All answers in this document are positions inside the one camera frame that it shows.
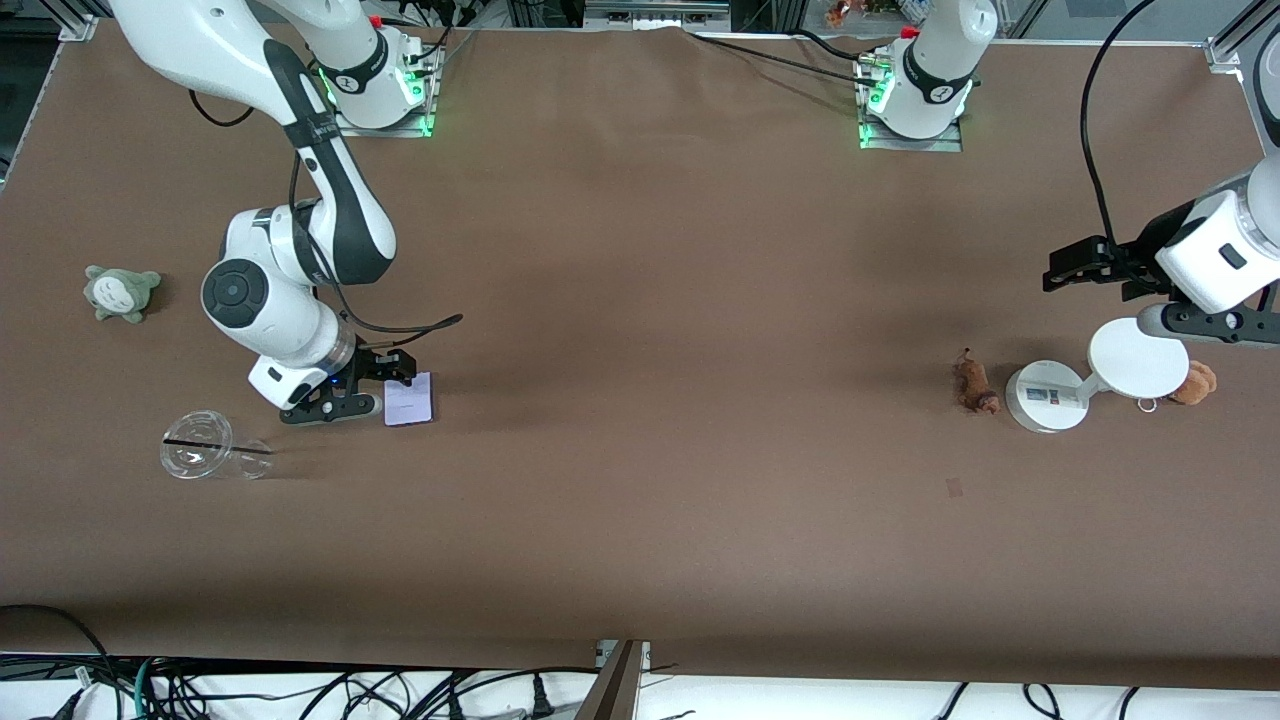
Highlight purple square card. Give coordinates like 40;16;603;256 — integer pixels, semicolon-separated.
384;372;435;428

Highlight brown lion statue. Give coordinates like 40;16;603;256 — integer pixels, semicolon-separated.
953;348;1001;415

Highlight brown plush bear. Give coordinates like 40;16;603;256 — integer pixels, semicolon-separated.
1170;361;1219;406

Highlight black drinking straw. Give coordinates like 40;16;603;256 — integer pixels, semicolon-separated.
164;437;273;457

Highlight clear plastic cup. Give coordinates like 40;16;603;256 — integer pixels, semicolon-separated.
160;410;273;481

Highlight grey Totoro plush toy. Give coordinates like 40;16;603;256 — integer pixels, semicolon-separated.
83;265;163;324

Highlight brown table cover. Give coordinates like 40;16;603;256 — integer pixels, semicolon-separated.
0;22;1280;691

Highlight black equipment rack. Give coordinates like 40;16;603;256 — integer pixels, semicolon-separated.
505;0;736;31

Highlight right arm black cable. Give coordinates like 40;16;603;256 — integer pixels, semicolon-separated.
188;88;464;336

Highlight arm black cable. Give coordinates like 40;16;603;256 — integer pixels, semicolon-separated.
1078;0;1173;251
188;88;464;336

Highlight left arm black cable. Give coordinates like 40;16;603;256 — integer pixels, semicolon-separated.
1078;0;1173;251

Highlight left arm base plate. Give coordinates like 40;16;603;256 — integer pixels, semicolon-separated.
857;58;964;153

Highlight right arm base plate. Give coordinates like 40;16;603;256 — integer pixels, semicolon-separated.
330;45;442;139

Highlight aluminium frame corner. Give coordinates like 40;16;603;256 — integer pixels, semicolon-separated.
40;0;101;43
1204;0;1280;73

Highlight aluminium profile post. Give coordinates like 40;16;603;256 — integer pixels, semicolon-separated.
573;640;652;720

